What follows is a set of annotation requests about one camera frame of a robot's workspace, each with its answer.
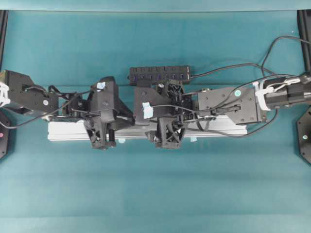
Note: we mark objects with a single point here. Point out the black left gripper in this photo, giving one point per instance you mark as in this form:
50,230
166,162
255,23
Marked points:
101,134

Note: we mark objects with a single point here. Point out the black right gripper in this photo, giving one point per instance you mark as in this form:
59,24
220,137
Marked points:
176,116

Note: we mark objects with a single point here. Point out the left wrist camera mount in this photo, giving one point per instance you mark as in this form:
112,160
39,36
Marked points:
103,99

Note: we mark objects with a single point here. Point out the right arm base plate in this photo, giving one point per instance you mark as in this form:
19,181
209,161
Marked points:
303,126

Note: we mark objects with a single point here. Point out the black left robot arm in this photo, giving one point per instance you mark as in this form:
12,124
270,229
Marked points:
19,94

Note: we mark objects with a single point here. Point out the aluminium extrusion rail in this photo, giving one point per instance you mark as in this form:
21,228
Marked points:
67,131

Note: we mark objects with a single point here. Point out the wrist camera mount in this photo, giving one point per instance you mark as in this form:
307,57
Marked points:
103,99
151,102

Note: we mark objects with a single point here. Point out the left black frame post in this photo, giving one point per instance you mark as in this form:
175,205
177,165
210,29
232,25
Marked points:
3,28

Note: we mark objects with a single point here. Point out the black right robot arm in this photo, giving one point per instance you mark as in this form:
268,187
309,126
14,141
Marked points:
246,105

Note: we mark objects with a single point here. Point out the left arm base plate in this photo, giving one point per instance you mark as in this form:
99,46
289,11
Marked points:
4,135

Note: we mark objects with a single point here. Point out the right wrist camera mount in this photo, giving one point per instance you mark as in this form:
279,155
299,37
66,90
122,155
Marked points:
151,102

